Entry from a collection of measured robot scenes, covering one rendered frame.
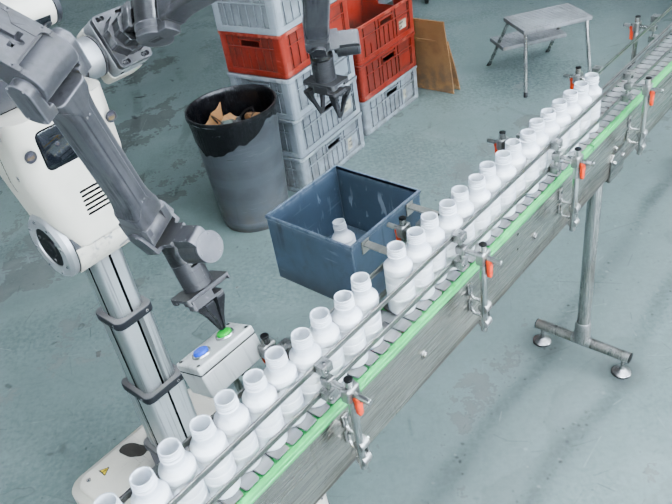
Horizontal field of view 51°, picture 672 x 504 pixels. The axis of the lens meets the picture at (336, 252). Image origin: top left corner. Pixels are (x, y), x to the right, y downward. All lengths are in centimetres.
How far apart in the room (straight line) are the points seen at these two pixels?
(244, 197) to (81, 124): 253
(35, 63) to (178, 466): 62
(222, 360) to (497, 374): 159
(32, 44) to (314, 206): 128
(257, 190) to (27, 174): 212
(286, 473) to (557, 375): 163
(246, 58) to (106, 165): 266
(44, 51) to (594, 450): 209
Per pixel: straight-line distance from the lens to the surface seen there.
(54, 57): 101
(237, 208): 360
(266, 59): 365
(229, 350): 135
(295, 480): 135
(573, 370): 280
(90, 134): 108
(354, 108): 414
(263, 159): 347
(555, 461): 253
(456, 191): 161
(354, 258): 184
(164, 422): 202
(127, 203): 120
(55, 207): 156
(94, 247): 164
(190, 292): 133
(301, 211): 211
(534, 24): 469
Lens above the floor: 201
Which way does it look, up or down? 36 degrees down
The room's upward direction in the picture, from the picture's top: 10 degrees counter-clockwise
